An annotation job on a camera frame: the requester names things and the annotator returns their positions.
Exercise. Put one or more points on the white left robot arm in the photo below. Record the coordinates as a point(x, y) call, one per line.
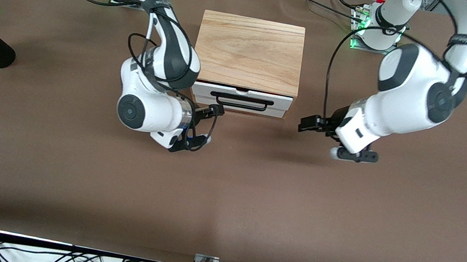
point(409, 84)

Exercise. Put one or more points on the light wooden drawer cabinet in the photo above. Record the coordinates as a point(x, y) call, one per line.
point(248, 53)

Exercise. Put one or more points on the wooden drawer white front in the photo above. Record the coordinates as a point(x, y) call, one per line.
point(243, 100)

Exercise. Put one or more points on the brown table cover sheet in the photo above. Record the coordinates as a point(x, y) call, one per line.
point(222, 204)

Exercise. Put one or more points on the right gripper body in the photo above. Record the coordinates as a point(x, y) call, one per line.
point(201, 112)

